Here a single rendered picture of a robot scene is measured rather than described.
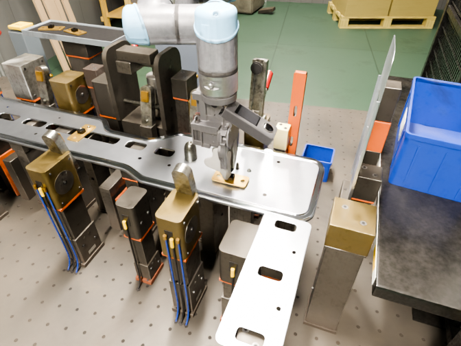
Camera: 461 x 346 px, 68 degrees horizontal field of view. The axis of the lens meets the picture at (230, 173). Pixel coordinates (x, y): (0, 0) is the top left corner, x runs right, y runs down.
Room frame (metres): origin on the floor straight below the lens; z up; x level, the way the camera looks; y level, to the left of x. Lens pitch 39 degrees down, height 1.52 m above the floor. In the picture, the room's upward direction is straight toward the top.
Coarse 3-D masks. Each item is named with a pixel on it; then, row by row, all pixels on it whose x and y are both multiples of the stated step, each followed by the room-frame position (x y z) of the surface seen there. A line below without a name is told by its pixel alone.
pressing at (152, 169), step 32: (0, 96) 1.04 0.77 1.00; (0, 128) 0.84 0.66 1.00; (32, 128) 0.84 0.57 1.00; (96, 128) 0.84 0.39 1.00; (96, 160) 0.70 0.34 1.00; (128, 160) 0.69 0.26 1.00; (160, 160) 0.69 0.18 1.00; (256, 160) 0.69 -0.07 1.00; (288, 160) 0.69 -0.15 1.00; (224, 192) 0.57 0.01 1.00; (256, 192) 0.57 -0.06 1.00; (288, 192) 0.57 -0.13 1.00
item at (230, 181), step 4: (216, 172) 0.63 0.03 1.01; (212, 176) 0.62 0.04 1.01; (216, 176) 0.62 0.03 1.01; (220, 176) 0.62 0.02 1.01; (232, 176) 0.61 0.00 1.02; (236, 176) 0.62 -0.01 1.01; (240, 176) 0.62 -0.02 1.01; (244, 176) 0.62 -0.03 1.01; (216, 180) 0.61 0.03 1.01; (220, 180) 0.61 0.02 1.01; (224, 180) 0.61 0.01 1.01; (228, 180) 0.61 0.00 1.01; (232, 180) 0.60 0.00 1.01; (236, 180) 0.61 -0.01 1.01; (240, 180) 0.61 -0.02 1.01; (244, 180) 0.61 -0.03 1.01; (248, 180) 0.61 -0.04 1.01; (228, 184) 0.59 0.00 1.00; (232, 184) 0.59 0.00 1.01; (236, 184) 0.59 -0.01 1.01; (240, 184) 0.59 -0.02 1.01; (244, 184) 0.59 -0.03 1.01
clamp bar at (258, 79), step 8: (256, 64) 0.78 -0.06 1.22; (264, 64) 0.80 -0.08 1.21; (256, 72) 0.77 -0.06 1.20; (264, 72) 0.79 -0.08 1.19; (256, 80) 0.81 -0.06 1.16; (264, 80) 0.79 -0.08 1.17; (256, 88) 0.80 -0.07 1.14; (264, 88) 0.79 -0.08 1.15; (256, 96) 0.80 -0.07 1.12; (264, 96) 0.80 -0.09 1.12; (256, 104) 0.80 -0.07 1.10
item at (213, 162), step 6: (216, 150) 0.60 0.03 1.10; (216, 156) 0.60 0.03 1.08; (228, 156) 0.59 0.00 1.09; (204, 162) 0.61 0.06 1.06; (210, 162) 0.60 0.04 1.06; (216, 162) 0.60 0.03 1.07; (228, 162) 0.59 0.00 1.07; (216, 168) 0.60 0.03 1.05; (228, 168) 0.59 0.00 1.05; (222, 174) 0.59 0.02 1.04; (228, 174) 0.59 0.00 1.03
